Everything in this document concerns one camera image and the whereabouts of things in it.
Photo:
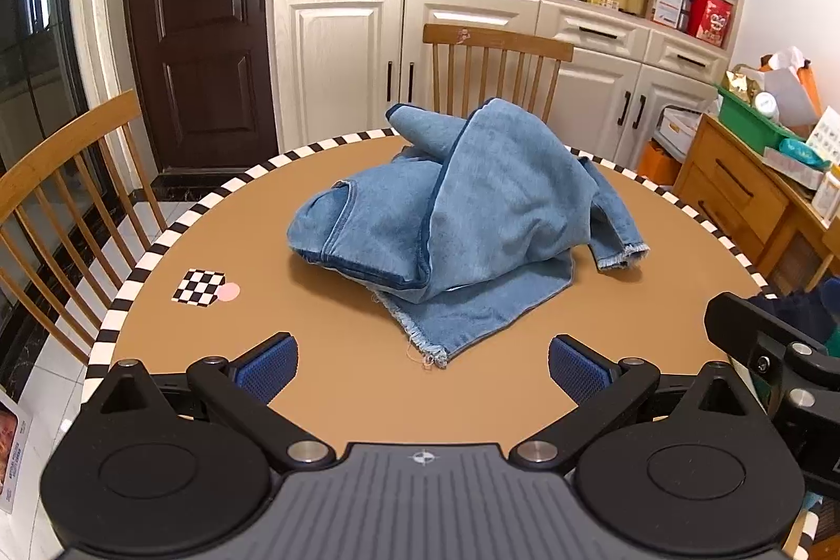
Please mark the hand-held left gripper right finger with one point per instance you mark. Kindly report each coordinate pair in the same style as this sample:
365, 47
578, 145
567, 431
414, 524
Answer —
581, 370

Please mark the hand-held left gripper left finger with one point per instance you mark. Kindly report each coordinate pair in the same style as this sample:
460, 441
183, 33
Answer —
266, 366

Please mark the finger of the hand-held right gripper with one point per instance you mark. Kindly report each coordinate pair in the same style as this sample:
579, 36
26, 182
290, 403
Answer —
804, 376

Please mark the blue denim jeans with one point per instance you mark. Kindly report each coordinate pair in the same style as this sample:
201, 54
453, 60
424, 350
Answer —
492, 192

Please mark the folded green navy sweater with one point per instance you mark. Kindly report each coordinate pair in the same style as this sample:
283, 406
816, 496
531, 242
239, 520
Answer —
804, 307

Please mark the pink round sticker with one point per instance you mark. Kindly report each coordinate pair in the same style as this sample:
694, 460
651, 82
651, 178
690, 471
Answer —
231, 292

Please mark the checkered marker sticker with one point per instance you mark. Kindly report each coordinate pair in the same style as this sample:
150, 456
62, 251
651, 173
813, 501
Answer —
197, 286

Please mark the wooden drawer cabinet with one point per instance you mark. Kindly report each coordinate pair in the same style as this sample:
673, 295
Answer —
728, 186

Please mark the white plastic bottle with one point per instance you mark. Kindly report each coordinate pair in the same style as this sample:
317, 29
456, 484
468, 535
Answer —
827, 196

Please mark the orange box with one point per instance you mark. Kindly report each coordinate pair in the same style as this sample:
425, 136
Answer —
656, 163

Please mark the teal packet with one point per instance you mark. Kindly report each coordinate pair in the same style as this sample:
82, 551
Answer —
800, 153

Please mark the white storage bin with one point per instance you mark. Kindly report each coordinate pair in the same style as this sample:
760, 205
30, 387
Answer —
679, 133

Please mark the green plastic crate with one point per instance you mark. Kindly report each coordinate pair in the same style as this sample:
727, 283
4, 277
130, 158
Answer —
748, 124

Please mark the printed paper card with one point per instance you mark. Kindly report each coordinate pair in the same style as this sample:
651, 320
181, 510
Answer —
827, 137

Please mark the white round jar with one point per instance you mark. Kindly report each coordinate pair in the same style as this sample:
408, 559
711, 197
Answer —
766, 107

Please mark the gold foil wrapping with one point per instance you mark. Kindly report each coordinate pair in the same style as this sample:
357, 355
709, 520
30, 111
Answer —
740, 84

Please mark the orange and white paper bag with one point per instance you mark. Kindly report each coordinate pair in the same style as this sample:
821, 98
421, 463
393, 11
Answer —
791, 87

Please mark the printed magazine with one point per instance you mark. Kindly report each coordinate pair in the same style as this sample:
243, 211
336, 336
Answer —
13, 455

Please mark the wooden spindle chair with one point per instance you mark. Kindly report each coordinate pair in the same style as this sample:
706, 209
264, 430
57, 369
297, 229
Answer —
72, 140
499, 45

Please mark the red snack box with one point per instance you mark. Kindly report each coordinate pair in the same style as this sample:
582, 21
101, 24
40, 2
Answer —
712, 19

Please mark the cream cabinet with shelves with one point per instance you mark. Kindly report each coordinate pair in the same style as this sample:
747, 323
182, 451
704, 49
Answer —
335, 55

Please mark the white carton with red print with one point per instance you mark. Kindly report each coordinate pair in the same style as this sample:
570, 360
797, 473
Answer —
668, 5

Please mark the dark brown door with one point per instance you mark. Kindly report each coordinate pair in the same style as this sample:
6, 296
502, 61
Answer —
203, 42

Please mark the glass sliding door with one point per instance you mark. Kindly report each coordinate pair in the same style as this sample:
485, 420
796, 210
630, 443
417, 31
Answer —
33, 9

